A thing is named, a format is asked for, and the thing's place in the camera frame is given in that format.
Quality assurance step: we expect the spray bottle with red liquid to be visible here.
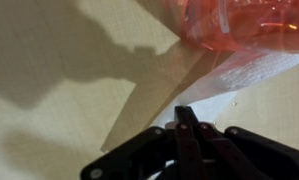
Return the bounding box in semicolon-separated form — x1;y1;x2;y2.
180;0;299;55

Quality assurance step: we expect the white paper tissue sheet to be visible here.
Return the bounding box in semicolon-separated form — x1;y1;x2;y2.
154;49;299;132

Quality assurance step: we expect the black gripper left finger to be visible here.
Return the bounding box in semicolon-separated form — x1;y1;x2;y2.
80;105;207;180

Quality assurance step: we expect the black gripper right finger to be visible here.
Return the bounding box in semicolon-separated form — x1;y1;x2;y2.
188;105;299;180

